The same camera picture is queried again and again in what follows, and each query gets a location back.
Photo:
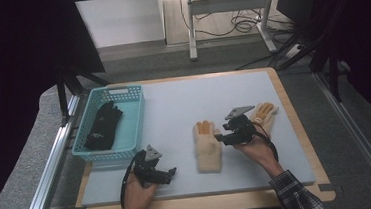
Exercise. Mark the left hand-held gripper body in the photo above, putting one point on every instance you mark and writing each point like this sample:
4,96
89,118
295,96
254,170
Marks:
148,171

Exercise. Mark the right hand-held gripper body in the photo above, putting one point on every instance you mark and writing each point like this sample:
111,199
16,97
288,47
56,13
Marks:
240,128

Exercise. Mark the beige knit glove orange fingers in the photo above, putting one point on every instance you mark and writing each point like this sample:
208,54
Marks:
266,113
207,149

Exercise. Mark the teal plastic basket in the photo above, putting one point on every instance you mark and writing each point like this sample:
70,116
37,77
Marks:
132,128

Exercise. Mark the black glove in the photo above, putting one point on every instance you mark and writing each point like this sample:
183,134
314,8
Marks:
103,127

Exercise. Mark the person's left hand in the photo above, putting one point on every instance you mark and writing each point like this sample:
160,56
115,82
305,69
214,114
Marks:
137,197

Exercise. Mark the person's right hand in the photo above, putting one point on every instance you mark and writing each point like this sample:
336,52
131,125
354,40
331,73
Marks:
260,152

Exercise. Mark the light grey table mat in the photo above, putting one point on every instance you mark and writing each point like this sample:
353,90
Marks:
180,101

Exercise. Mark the white power strip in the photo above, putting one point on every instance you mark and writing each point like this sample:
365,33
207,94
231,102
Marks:
292,52

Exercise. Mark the black metal stand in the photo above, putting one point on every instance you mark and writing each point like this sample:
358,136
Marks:
333,73

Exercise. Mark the black tripod stand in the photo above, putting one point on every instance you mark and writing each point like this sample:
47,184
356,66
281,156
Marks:
68,87

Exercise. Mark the white cabinet panel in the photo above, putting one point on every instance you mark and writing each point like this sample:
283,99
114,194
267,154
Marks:
120,21

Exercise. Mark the dark curtain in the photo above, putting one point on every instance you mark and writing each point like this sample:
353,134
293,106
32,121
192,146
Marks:
365,36
11,81

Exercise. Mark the aluminium rail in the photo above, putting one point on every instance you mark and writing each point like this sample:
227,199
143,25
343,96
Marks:
360,137
48,168

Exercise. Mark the white metal desk frame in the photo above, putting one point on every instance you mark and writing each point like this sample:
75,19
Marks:
229,4

